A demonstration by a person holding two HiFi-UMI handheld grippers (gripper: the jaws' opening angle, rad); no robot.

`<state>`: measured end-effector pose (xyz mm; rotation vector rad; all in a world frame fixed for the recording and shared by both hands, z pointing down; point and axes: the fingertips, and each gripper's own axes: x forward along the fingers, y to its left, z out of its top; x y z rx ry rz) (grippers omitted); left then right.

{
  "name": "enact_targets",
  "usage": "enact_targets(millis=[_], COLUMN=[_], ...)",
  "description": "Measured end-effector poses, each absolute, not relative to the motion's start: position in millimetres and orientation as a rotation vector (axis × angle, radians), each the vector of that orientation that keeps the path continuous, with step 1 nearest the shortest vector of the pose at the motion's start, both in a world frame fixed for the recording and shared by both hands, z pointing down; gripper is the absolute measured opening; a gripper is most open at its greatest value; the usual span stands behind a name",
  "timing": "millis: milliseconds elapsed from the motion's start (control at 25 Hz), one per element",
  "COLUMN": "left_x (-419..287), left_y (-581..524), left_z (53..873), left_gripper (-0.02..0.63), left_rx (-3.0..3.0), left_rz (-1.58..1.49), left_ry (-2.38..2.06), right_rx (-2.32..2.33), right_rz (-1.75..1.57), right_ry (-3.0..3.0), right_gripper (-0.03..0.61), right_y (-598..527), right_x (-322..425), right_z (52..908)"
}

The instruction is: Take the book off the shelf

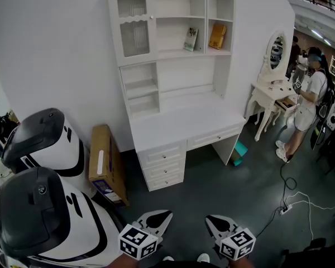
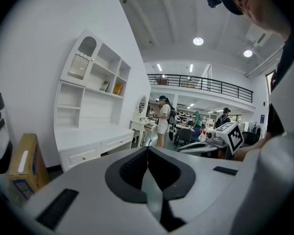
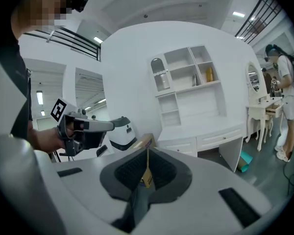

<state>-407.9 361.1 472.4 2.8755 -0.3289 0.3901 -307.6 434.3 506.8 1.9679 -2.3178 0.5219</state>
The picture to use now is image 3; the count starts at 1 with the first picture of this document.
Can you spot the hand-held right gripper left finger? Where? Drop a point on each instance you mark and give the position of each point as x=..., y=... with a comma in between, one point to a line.
x=88, y=192

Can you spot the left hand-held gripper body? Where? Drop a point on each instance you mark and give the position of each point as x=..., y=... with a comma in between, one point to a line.
x=61, y=109

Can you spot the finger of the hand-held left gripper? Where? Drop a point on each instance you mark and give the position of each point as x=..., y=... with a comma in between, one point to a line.
x=98, y=126

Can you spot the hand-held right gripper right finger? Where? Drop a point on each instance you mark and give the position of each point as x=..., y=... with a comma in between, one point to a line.
x=205, y=204

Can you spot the green photo-cover book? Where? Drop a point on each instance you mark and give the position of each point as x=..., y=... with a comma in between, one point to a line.
x=195, y=80

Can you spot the yellow hardcover book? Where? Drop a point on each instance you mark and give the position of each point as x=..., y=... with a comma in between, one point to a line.
x=209, y=75

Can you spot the person's left forearm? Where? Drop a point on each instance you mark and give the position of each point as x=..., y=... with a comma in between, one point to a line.
x=42, y=138

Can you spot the white desk hutch cabinet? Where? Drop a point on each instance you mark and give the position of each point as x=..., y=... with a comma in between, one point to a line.
x=201, y=133

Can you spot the person's left hand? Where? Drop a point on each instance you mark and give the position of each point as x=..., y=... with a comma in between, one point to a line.
x=60, y=138

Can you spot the ceiling light panel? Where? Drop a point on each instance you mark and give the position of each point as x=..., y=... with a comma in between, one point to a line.
x=39, y=97
x=98, y=39
x=238, y=14

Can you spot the white black-topped robot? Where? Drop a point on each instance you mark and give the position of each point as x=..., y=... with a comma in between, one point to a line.
x=122, y=136

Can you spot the brown cardboard box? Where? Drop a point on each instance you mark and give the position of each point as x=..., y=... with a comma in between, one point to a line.
x=147, y=141

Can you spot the teal paper roll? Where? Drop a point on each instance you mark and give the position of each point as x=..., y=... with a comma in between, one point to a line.
x=245, y=161

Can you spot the black metal railing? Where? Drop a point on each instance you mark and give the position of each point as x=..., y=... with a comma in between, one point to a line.
x=71, y=41
x=259, y=13

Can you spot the white ribbed-glass cabinet door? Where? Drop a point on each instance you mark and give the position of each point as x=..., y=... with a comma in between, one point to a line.
x=161, y=75

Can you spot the person's head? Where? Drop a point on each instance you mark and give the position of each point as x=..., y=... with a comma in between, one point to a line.
x=39, y=6

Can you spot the white carved dressing table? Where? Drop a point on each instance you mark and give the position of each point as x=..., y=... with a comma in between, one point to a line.
x=258, y=112

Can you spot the open wooden drawer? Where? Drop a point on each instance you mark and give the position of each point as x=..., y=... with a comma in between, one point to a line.
x=274, y=111

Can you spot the oval white-framed mirror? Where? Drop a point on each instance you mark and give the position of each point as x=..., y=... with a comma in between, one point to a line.
x=252, y=76

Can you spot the black head camera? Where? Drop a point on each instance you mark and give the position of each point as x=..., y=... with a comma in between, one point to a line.
x=82, y=0

